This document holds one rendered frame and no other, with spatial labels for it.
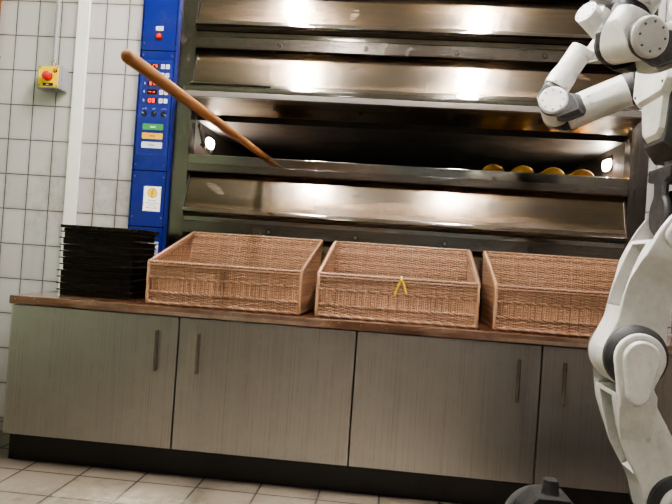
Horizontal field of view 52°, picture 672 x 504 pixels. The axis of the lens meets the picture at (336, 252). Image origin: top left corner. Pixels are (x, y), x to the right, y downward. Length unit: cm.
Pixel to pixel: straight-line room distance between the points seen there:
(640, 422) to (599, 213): 137
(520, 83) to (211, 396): 171
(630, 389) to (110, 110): 232
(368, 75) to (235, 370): 133
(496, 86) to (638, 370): 157
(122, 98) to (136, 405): 133
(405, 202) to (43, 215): 155
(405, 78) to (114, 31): 126
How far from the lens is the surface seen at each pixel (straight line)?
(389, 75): 291
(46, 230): 318
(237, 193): 290
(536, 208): 287
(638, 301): 169
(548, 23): 302
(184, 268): 242
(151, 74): 167
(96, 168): 310
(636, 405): 167
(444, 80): 290
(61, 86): 317
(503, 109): 274
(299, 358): 230
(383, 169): 282
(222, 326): 234
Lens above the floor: 79
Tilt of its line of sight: level
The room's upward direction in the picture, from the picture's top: 4 degrees clockwise
